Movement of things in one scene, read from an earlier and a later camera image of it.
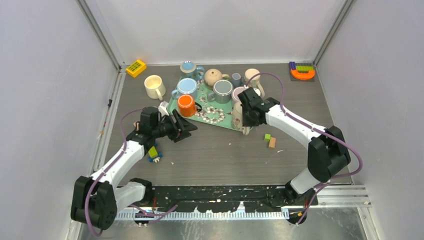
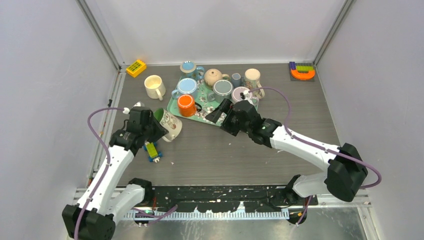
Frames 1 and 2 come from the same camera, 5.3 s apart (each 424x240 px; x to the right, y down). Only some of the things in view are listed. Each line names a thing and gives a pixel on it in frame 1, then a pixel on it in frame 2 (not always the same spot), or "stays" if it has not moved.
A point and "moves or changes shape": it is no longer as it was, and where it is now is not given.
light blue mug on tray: [186, 86] stays
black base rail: [221, 199] stays
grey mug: [222, 92] stays
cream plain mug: [155, 87] stays
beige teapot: [213, 75] stays
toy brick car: [154, 155] stays
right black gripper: [247, 122] -> [226, 106]
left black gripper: [186, 127] -> [160, 131]
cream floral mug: [236, 119] moves or changes shape
